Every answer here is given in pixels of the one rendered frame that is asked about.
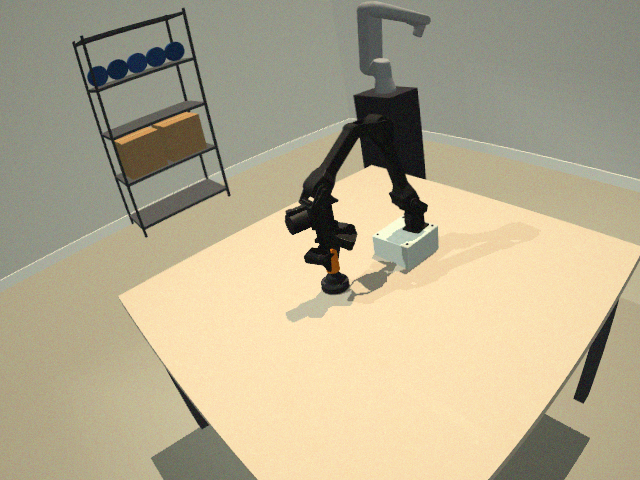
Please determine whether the orange knob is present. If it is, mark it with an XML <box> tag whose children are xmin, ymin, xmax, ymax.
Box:
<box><xmin>326</xmin><ymin>249</ymin><xmax>340</xmax><ymax>274</ymax></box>

